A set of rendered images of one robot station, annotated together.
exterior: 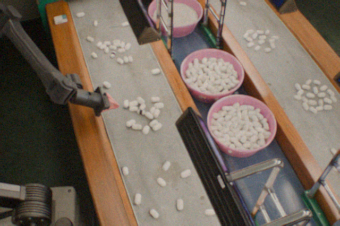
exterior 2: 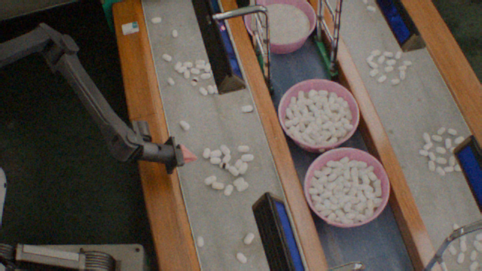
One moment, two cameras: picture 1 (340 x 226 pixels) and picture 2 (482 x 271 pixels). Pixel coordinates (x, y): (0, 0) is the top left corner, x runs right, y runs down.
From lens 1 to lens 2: 43 cm
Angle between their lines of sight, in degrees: 9
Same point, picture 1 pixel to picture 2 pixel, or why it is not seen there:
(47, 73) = (108, 126)
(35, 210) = not seen: outside the picture
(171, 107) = (263, 159)
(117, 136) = (193, 196)
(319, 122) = (446, 187)
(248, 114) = (358, 173)
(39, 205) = not seen: outside the picture
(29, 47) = (87, 91)
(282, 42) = (416, 70)
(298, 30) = (440, 53)
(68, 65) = (137, 96)
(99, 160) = (170, 227)
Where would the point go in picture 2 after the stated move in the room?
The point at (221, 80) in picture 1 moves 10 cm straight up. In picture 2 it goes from (330, 123) to (333, 106)
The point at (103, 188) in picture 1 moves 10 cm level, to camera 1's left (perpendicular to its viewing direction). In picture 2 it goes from (172, 261) to (140, 258)
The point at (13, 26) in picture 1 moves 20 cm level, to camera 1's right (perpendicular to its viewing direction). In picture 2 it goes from (68, 63) to (131, 64)
